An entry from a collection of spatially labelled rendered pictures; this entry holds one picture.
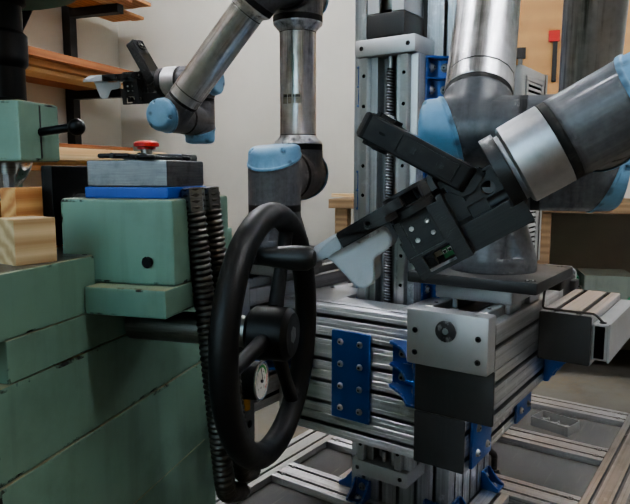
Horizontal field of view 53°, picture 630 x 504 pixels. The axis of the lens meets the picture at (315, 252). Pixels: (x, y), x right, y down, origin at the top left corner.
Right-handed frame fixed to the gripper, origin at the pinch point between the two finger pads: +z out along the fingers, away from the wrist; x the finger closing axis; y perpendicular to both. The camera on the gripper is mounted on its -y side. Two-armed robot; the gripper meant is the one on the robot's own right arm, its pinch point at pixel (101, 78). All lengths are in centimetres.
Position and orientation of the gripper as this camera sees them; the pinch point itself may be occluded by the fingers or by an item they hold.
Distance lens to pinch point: 182.6
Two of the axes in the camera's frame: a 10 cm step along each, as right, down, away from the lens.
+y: 0.5, 9.7, 2.5
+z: -9.3, -0.4, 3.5
